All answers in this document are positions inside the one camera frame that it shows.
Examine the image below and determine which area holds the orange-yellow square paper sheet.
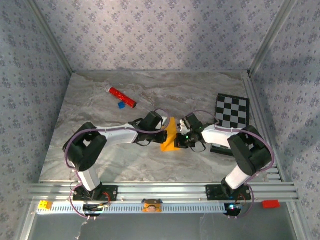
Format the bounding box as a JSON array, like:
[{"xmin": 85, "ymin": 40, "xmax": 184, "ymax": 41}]
[{"xmin": 159, "ymin": 116, "xmax": 181, "ymax": 153}]

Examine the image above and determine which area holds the red glitter tube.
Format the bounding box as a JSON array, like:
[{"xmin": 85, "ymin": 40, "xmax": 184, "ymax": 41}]
[{"xmin": 104, "ymin": 84, "xmax": 138, "ymax": 109}]

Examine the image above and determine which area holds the black and grey checkerboard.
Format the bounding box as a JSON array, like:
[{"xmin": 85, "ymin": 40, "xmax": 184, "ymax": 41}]
[{"xmin": 209, "ymin": 93, "xmax": 251, "ymax": 158}]

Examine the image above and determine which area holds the orange cartoon face figure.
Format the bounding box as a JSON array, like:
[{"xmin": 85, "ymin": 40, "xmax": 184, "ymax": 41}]
[{"xmin": 141, "ymin": 198, "xmax": 163, "ymax": 214}]

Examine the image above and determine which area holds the black round controller board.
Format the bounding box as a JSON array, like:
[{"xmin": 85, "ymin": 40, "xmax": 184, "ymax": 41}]
[
  {"xmin": 223, "ymin": 202, "xmax": 243, "ymax": 218},
  {"xmin": 82, "ymin": 202, "xmax": 112, "ymax": 219}
]

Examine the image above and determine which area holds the red toy brick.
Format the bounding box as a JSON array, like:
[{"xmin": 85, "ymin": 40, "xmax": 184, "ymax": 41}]
[{"xmin": 261, "ymin": 199, "xmax": 281, "ymax": 209}]

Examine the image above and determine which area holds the yellow toy brick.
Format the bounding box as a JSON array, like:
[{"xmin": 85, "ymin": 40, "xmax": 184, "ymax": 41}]
[{"xmin": 37, "ymin": 200, "xmax": 54, "ymax": 210}]

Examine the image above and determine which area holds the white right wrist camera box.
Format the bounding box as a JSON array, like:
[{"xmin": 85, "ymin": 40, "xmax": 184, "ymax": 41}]
[{"xmin": 177, "ymin": 118, "xmax": 189, "ymax": 134}]

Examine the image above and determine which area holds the wide aluminium mounting rail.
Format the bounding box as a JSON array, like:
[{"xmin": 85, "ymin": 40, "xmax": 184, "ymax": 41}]
[{"xmin": 27, "ymin": 181, "xmax": 300, "ymax": 203}]

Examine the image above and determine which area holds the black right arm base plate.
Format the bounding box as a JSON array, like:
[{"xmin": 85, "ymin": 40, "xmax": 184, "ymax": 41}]
[{"xmin": 205, "ymin": 184, "xmax": 252, "ymax": 202}]

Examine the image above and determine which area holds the white slotted cable duct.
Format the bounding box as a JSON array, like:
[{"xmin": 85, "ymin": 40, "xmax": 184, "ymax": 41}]
[{"xmin": 36, "ymin": 201, "xmax": 227, "ymax": 215}]

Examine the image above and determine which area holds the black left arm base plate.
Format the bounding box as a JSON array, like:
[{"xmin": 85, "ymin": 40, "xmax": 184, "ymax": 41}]
[{"xmin": 72, "ymin": 184, "xmax": 119, "ymax": 202}]

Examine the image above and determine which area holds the narrow aluminium extrusion rail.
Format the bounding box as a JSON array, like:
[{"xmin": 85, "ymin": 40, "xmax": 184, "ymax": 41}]
[{"xmin": 241, "ymin": 74, "xmax": 286, "ymax": 182}]

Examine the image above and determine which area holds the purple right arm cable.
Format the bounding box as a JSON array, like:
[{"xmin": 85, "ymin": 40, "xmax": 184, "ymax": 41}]
[{"xmin": 179, "ymin": 109, "xmax": 276, "ymax": 220}]

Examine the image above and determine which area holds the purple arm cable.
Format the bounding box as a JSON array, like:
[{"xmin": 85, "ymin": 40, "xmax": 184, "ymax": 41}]
[
  {"xmin": 63, "ymin": 108, "xmax": 174, "ymax": 220},
  {"xmin": 179, "ymin": 109, "xmax": 276, "ymax": 220}
]

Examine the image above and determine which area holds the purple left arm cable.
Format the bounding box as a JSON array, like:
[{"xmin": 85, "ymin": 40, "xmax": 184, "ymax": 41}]
[{"xmin": 63, "ymin": 108, "xmax": 174, "ymax": 220}]

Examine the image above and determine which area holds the aluminium frame post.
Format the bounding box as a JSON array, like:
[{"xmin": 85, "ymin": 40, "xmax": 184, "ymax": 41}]
[{"xmin": 248, "ymin": 0, "xmax": 299, "ymax": 75}]

